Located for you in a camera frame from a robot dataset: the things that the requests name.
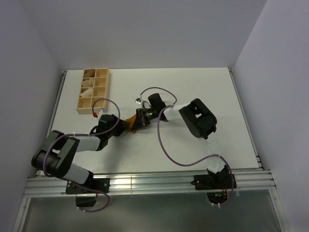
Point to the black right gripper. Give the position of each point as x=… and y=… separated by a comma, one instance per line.
x=140, y=121

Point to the cream rolled sock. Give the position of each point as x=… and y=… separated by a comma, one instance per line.
x=89, y=73
x=87, y=93
x=87, y=82

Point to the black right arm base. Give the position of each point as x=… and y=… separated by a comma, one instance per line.
x=220, y=183

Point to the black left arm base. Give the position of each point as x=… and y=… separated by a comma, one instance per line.
x=87, y=194

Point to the wooden compartment organizer box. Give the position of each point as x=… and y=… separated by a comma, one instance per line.
x=100, y=90

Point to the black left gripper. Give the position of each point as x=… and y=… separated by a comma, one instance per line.
x=122, y=126

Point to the cream rolled sock top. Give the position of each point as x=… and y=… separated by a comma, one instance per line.
x=89, y=73

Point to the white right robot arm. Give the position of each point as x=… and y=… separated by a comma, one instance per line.
x=198, y=118

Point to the mustard yellow striped sock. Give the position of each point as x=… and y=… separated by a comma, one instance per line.
x=133, y=124

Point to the cream rolled sock lower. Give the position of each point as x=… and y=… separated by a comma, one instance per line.
x=87, y=93

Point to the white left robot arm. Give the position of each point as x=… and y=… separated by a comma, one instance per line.
x=55, y=155

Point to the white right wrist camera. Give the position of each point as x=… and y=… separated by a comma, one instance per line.
x=139, y=100

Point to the cream rolled sock middle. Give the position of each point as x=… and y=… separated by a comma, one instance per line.
x=87, y=82

